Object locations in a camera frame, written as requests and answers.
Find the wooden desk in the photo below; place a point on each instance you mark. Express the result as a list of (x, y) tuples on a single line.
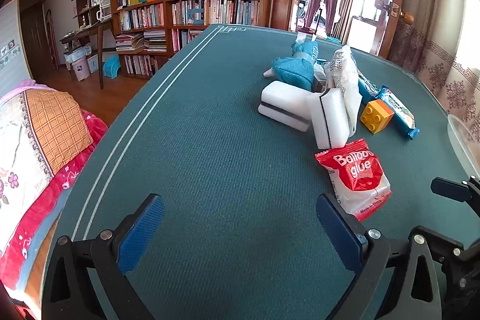
[(86, 31)]

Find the pink bin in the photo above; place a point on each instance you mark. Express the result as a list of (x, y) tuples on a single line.
[(80, 69)]

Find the red and white glue packet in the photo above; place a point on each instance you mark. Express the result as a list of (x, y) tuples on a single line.
[(356, 170)]

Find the brass door knob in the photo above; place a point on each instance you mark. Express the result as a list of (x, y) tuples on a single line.
[(407, 17)]

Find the clear plastic bowl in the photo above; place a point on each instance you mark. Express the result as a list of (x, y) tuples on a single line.
[(465, 143)]

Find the patterned white maroon curtain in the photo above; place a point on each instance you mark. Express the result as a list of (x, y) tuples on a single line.
[(435, 54)]

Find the white bag with mesh print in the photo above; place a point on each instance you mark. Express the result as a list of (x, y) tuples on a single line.
[(347, 80)]

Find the patchwork quilt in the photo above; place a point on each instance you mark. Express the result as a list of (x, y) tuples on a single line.
[(45, 125)]

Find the yellow and orange toy brick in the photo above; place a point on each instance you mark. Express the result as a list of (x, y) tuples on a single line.
[(375, 115)]

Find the blue plastic stool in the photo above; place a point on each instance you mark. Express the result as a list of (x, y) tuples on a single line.
[(111, 66)]

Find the white sponge with black stripe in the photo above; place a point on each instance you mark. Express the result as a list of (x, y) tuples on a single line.
[(281, 98), (330, 121)]

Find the stack of magazines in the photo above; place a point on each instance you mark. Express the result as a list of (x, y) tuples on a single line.
[(142, 40)]

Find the small blue packet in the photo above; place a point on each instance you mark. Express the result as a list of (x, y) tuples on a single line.
[(367, 89)]

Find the small white object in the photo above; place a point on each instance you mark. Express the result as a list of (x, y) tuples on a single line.
[(270, 73)]

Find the large blue snack packet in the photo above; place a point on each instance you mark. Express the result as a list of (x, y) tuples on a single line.
[(399, 110)]

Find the dark wooden wardrobe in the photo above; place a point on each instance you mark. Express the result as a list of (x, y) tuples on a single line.
[(35, 39)]

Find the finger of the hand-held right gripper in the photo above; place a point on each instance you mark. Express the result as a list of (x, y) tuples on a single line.
[(453, 188)]

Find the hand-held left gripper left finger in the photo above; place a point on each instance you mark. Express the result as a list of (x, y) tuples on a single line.
[(140, 233)]

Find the large teal cloth bag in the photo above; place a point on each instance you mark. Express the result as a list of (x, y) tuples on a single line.
[(296, 70)]

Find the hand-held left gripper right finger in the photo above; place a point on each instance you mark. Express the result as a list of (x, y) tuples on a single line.
[(337, 233)]

